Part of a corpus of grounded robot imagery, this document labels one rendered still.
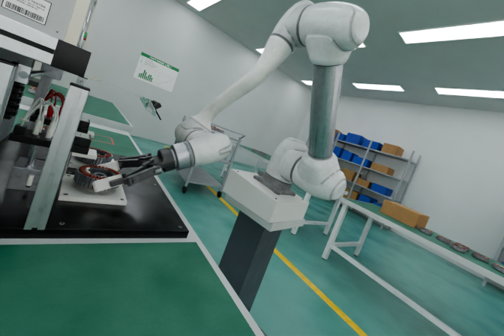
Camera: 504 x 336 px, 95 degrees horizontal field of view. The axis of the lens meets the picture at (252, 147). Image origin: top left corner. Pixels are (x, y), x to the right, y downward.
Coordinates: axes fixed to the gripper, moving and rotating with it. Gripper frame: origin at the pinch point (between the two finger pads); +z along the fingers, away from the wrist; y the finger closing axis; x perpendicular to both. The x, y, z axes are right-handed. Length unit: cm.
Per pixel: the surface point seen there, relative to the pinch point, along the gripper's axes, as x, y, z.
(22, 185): 4.2, -3.8, 14.8
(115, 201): -5.0, -7.5, -1.8
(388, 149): -195, 187, -584
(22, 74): 28.3, -19.0, 5.3
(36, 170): 7.0, -3.8, 11.5
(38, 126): 16.8, -2.1, 8.6
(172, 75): 5, 532, -175
